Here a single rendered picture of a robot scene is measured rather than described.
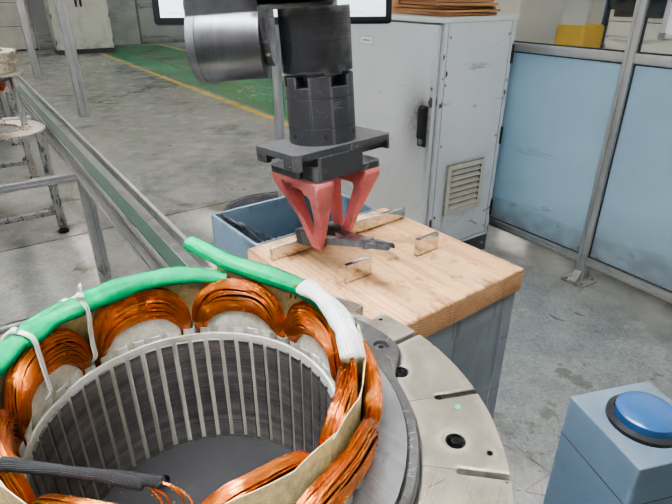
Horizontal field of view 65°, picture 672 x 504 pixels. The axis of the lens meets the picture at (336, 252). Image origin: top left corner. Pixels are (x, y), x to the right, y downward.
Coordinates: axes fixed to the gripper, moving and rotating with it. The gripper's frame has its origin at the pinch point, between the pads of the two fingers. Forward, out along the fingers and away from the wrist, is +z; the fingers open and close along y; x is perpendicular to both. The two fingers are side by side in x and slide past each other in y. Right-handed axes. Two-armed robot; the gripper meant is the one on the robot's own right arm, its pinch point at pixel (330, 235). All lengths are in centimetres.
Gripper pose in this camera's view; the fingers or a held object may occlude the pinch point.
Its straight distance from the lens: 49.5
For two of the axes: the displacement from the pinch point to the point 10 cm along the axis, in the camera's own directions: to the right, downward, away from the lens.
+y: -7.8, 3.1, -5.4
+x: 6.2, 2.9, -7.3
